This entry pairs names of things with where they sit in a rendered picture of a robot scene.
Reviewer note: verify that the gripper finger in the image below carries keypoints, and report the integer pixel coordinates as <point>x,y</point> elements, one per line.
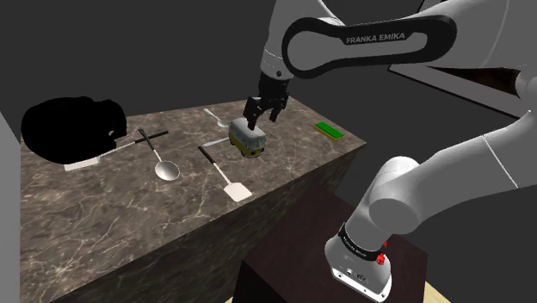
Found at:
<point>253,113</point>
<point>277,111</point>

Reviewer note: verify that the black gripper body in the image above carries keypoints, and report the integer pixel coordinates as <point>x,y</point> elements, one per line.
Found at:
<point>272,89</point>

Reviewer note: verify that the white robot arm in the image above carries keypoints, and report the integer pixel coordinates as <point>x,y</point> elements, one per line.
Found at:
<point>461,168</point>

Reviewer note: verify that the yellow and grey toy bus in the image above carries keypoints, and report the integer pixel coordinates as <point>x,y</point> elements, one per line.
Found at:
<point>247,140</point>

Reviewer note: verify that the silver spoon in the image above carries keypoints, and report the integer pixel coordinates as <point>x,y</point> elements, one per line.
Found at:
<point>221,122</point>

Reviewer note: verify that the silver knife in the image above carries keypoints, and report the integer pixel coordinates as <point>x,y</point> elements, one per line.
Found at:
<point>214,142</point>

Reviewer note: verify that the green flat block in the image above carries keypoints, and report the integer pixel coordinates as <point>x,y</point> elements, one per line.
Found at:
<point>329,131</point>

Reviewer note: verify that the large black rounded object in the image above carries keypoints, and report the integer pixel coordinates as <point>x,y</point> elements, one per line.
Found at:
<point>67,130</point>

